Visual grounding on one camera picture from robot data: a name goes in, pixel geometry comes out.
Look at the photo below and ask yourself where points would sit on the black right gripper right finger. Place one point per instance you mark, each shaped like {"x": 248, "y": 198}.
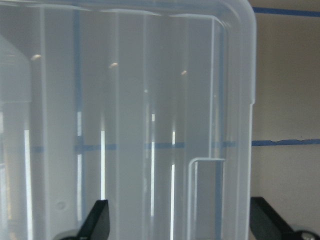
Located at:
{"x": 266, "y": 224}

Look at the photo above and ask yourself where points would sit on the clear plastic box lid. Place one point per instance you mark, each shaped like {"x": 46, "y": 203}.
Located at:
{"x": 144, "y": 103}

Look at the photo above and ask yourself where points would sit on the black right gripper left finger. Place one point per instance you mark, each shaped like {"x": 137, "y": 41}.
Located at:
{"x": 96, "y": 225}

